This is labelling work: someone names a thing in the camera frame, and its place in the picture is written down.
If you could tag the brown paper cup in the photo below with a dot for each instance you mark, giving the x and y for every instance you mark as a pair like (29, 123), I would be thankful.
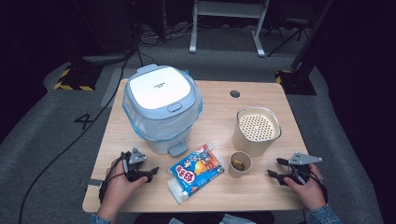
(233, 173)

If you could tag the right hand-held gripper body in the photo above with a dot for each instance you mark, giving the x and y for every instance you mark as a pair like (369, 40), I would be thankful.
(302, 159)

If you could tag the person's right hand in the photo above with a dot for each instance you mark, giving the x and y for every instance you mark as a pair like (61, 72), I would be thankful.
(311, 194)

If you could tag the black slanted stand pole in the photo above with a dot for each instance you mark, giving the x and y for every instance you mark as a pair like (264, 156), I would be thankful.
(311, 37)

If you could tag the black tripod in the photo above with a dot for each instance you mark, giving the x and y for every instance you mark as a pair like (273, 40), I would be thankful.
(288, 39)

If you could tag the brown crumpled scrap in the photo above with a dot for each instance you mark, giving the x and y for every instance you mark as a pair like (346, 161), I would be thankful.
(238, 165)

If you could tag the white blue rice cooker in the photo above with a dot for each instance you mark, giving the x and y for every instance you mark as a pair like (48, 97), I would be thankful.
(158, 90)

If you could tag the person's left hand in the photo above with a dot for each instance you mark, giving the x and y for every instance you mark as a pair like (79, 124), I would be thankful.
(116, 193)

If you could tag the black stand base hazard tape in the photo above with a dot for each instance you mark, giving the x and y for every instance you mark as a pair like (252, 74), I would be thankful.
(297, 84)
(79, 77)

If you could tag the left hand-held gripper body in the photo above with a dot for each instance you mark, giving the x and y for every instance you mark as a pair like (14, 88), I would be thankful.
(136, 157)

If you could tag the white metal stand frame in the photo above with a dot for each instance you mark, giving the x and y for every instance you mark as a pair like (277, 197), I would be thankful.
(229, 9)

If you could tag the person's lap clothing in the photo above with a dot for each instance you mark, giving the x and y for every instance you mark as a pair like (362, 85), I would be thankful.
(202, 217)

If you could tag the grey table edge clamp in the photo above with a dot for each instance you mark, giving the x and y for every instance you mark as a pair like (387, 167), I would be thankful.
(93, 182)

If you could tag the beige canister with perforated insert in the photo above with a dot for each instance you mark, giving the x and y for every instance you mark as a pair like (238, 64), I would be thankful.
(246, 144)

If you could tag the blue snack packet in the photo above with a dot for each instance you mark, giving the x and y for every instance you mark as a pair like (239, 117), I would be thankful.
(196, 171)

